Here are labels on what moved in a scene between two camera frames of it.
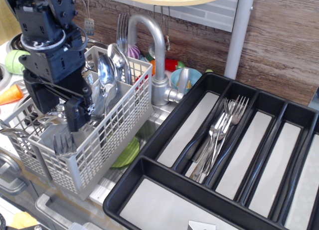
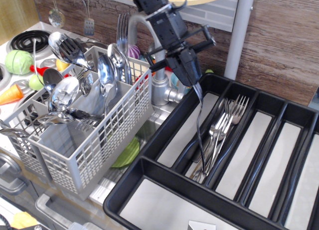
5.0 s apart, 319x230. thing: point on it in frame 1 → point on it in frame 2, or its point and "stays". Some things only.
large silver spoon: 107,77 stays
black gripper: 54,75 → 173,32
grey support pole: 244,7 stays
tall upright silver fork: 122,36 stays
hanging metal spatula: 89,25 stays
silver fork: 67,151 → 200,86
